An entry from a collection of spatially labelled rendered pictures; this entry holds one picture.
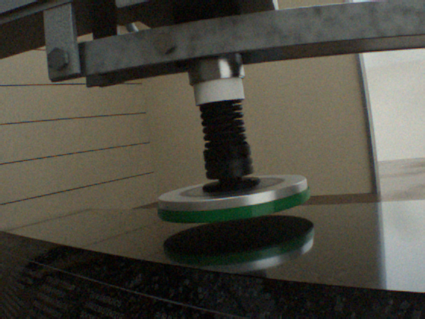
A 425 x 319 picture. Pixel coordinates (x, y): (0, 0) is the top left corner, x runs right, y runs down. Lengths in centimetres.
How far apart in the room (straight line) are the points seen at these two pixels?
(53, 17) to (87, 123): 589
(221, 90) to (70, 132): 576
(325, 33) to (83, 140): 598
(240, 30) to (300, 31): 8
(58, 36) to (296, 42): 33
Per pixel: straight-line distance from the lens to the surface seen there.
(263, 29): 56
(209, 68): 59
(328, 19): 56
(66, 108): 633
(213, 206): 52
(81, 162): 638
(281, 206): 54
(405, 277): 34
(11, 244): 81
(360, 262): 38
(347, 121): 550
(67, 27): 63
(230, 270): 40
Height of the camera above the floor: 95
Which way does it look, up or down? 3 degrees down
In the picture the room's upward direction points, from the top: 8 degrees counter-clockwise
